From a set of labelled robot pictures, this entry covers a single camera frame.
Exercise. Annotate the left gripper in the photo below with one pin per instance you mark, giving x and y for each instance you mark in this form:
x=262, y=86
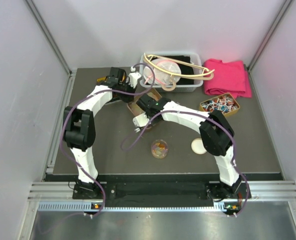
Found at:
x=126, y=99

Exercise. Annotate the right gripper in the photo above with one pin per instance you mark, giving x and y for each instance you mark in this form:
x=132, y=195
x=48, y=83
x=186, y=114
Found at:
x=155, y=123

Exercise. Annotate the gold tin pastel gummies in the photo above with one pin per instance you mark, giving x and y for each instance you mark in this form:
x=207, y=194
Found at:
x=133, y=107

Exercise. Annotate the clear round container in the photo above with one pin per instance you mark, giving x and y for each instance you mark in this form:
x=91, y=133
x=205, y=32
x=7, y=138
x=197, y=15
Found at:
x=159, y=149

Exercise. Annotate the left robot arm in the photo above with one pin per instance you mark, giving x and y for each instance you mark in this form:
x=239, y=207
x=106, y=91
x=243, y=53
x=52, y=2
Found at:
x=79, y=127

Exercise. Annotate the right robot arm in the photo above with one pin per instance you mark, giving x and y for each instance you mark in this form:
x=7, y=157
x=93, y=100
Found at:
x=214, y=129

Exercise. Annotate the gold tin wrapped candies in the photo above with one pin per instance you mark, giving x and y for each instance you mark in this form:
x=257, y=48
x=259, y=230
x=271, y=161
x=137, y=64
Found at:
x=224, y=103

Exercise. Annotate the gold tin colourful gummies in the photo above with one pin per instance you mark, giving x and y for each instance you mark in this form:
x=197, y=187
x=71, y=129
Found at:
x=101, y=80

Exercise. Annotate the black cloth in basket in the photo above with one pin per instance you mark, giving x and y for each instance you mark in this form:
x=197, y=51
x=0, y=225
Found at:
x=185, y=70

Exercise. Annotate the white round lid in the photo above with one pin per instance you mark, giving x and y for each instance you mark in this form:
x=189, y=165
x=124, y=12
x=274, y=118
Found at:
x=198, y=147

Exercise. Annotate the wooden clothes hanger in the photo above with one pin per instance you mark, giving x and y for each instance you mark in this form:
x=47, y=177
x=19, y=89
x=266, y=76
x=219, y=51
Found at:
x=165, y=81

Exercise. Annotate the pink cloth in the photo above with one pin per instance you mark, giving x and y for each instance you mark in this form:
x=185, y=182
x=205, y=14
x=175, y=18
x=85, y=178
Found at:
x=231, y=77

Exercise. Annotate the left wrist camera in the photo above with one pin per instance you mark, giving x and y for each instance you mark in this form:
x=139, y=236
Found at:
x=134, y=76

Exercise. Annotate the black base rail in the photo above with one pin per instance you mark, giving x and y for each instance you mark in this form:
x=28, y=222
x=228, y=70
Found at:
x=161, y=190

